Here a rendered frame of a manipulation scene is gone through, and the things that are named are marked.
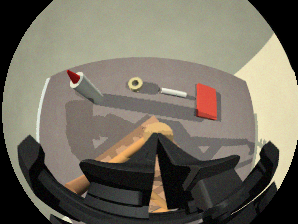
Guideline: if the tan wooden stool seat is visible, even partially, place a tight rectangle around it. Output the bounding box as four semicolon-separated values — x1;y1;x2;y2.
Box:
94;116;166;212

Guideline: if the white cylindrical rod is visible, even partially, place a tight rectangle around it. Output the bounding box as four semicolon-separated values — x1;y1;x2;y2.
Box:
161;88;186;98

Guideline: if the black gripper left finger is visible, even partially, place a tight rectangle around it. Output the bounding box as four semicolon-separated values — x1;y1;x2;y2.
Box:
79;133;158;206

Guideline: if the tan wooden stool leg frame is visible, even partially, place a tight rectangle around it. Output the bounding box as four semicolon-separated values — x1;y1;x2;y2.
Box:
65;122;173;212

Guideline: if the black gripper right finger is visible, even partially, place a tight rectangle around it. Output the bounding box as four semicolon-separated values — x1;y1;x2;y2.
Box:
157;133;240;210

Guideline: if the grey bottle with red pointed cap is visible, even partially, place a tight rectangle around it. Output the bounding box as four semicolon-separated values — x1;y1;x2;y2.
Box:
67;70;103;105

